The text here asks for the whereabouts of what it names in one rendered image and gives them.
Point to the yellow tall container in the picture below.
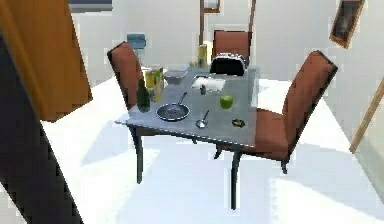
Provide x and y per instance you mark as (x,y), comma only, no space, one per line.
(202,55)

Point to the green apple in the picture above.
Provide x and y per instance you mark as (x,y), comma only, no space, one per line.
(226,101)

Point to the yellow green carton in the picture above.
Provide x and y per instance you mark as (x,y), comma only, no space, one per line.
(154,81)

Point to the black toaster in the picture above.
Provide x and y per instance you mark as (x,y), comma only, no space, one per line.
(228,64)

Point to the orange wooden door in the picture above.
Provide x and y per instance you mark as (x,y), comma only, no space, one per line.
(43,56)

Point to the white tray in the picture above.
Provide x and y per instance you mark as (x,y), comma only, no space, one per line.
(208,83)

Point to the small dark round object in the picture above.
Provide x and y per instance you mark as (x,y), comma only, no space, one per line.
(238,123)

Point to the brown dining chair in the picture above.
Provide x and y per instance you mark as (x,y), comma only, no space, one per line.
(126,71)
(231,42)
(300,100)

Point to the dark cabinet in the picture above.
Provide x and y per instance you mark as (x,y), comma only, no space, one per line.
(23,150)

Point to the grey dining table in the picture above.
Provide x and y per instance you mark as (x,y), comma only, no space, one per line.
(216,116)

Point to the wooden door frame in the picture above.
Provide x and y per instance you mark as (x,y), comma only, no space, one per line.
(226,20)

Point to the brown framed mirror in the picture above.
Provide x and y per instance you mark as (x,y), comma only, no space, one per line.
(211,5)

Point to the small grey shaker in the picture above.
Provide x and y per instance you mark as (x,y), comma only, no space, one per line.
(203,89)

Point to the dark green bottle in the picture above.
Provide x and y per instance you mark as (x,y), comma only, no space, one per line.
(143,96)

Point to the blue grey box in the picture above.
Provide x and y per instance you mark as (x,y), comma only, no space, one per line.
(136,40)

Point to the grey bowl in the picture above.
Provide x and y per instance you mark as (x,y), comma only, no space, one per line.
(176,74)

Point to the black frying pan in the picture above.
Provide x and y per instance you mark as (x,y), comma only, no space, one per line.
(172,111)

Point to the metal spoon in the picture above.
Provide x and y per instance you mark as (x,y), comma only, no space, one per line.
(202,122)

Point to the brown framed picture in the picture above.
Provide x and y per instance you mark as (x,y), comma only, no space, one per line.
(346,20)

